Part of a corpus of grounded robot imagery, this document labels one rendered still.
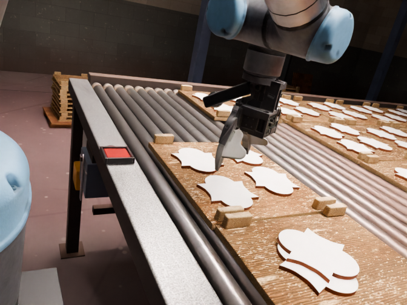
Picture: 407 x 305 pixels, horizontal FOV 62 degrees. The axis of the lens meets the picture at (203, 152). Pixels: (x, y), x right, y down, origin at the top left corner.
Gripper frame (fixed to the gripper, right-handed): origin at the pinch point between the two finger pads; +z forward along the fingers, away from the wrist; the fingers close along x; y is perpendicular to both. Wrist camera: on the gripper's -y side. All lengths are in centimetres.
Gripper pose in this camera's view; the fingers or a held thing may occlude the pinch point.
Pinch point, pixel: (229, 161)
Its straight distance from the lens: 76.5
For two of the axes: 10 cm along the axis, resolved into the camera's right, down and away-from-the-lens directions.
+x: 5.2, -2.3, 8.2
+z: -1.9, 9.1, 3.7
